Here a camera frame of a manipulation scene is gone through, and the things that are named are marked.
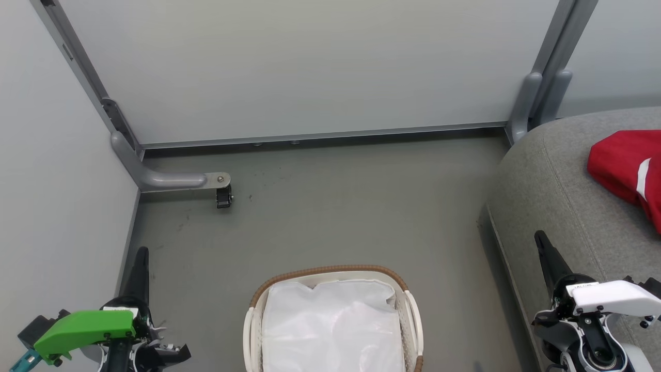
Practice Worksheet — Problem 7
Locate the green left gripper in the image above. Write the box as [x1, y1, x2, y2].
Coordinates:
[33, 246, 154, 366]

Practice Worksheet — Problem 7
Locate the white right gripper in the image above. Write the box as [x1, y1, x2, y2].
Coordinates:
[532, 230, 661, 334]

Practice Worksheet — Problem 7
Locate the red white-trimmed shirt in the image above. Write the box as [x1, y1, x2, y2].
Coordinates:
[587, 130, 661, 236]

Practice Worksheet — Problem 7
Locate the grey fabric sofa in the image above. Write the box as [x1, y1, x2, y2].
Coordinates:
[484, 106, 661, 372]

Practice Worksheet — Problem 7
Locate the grey partition foot with plate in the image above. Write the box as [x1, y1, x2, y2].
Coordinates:
[110, 130, 232, 193]

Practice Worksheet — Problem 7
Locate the teal plastic connector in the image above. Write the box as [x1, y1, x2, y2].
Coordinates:
[9, 349, 43, 372]

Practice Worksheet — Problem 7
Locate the grey rounded partition foot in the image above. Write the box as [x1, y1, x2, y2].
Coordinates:
[537, 69, 573, 126]
[505, 72, 543, 145]

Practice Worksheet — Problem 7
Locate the white laundry basket brown rim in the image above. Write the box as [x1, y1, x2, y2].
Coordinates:
[243, 265, 426, 372]

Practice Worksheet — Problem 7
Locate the grey double partition post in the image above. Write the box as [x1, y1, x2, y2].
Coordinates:
[529, 0, 600, 127]

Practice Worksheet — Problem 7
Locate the grey partition frame post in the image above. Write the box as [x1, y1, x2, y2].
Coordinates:
[28, 0, 145, 156]

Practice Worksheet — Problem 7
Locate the grey partition bottom rail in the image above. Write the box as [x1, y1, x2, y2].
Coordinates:
[138, 121, 509, 151]

